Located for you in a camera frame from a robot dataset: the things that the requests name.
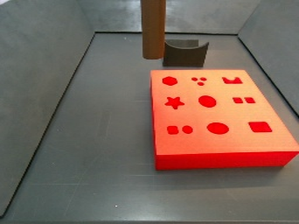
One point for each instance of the brown oval peg rod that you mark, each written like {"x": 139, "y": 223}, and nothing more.
{"x": 152, "y": 26}

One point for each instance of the red shape-sorting block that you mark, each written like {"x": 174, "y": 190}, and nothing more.
{"x": 214, "y": 122}

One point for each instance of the dark grey curved holder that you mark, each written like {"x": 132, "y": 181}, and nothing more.
{"x": 184, "y": 53}

